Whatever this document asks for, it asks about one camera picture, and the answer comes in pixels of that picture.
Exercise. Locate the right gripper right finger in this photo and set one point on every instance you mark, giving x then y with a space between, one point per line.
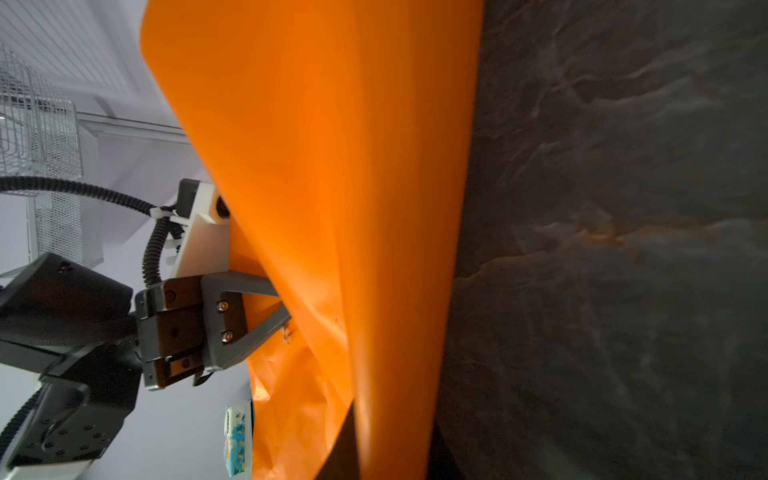
441 463

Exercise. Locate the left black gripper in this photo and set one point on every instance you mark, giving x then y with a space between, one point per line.
171 317

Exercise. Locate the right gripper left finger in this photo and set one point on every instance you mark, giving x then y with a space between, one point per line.
342 462

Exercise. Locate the orange wrapping paper sheet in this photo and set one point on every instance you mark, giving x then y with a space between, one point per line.
338 133

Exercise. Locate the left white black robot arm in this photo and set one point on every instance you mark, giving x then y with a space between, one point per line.
93 343

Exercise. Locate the colourful tissue pack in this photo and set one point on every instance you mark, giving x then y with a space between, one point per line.
238 434

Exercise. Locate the white mesh box basket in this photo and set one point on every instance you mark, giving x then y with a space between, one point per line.
41 136

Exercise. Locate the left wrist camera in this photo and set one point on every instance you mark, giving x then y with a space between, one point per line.
204 247

